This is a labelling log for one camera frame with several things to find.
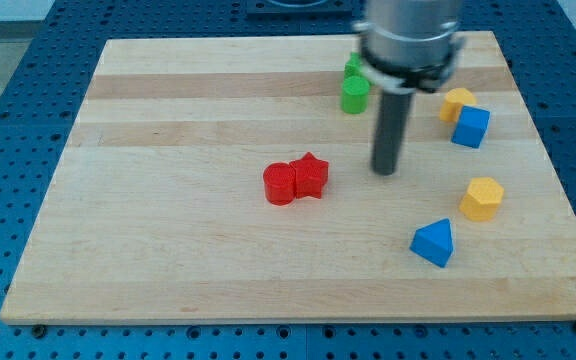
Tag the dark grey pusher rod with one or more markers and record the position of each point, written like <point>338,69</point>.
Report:
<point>392,116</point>

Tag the red star block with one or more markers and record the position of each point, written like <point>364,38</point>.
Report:
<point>311,176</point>

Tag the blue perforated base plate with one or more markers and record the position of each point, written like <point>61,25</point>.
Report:
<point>40,103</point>

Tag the blue cube block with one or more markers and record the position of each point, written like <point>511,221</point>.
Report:
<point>471,127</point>

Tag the red cylinder block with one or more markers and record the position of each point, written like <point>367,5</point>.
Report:
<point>279,183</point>

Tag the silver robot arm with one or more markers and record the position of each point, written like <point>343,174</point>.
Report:
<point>405,46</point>

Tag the yellow hexagon block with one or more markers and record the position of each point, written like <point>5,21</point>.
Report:
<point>482,199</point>

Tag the blue triangle block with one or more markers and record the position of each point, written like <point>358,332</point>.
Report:
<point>434,242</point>

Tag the yellow heart block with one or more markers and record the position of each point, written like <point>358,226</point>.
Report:
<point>454,101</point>

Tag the green cylinder block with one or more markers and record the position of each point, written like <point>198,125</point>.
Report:
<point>354,94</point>

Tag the green star block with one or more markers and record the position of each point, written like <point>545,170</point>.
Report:
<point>352,67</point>

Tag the wooden board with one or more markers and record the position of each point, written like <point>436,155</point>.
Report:
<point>156,212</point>

